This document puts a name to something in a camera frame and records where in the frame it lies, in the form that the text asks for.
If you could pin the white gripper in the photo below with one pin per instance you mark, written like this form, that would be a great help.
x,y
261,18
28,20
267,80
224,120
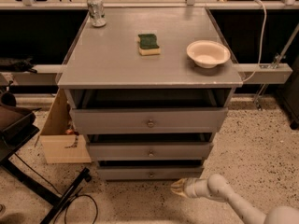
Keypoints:
x,y
191,188

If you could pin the grey bottom drawer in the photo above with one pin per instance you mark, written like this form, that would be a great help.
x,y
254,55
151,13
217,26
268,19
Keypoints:
x,y
143,170

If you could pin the grey drawer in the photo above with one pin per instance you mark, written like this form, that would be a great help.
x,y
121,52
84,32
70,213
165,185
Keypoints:
x,y
149,146
120,111
143,170

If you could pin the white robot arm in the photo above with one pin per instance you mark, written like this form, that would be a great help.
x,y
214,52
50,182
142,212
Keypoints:
x,y
217,188

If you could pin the grey middle drawer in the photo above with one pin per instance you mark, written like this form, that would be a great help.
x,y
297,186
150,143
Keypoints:
x,y
149,146

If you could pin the grey wooden drawer cabinet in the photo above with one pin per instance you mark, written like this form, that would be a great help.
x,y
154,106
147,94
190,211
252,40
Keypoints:
x,y
108,57

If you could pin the grey top drawer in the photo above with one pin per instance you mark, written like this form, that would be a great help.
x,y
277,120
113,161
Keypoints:
x,y
120,111

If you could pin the cardboard box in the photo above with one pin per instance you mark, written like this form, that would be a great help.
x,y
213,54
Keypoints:
x,y
61,144

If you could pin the white bowl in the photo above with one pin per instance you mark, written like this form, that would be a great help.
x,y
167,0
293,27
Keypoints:
x,y
208,54

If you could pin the green yellow sponge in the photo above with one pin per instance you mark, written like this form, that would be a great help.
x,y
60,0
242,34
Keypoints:
x,y
148,45

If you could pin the black chair base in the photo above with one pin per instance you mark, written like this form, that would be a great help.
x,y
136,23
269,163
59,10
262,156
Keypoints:
x,y
26,207

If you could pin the crushed silver can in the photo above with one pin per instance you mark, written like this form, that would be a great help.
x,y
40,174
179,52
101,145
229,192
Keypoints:
x,y
96,12

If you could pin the grey metal rail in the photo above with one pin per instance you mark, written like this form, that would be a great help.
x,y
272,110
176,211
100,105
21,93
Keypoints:
x,y
48,75

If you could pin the black cloth on rail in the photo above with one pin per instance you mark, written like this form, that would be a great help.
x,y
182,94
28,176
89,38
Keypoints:
x,y
16,65

